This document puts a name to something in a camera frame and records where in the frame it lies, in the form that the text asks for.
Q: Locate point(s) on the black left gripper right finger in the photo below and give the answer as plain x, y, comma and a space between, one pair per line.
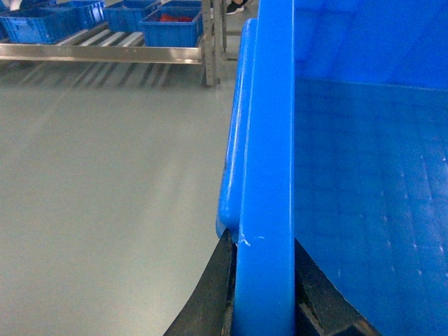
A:
320, 309

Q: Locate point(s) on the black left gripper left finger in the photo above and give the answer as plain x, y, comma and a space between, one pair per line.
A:
209, 310

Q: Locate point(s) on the large blue plastic crate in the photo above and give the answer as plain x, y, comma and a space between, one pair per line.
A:
338, 140

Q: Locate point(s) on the steel roller conveyor shelf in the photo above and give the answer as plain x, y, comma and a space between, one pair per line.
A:
99, 44

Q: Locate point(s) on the blue crate with red items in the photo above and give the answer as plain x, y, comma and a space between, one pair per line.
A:
172, 27

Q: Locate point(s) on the black and white shoe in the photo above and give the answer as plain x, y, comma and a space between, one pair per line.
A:
237, 6

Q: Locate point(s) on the blue crate centre back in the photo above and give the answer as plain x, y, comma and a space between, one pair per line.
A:
125, 16

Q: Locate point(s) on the blue crate middle back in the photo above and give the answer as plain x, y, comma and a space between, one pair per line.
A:
89, 14

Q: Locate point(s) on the blue crate far left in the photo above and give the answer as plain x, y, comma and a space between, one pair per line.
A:
40, 25

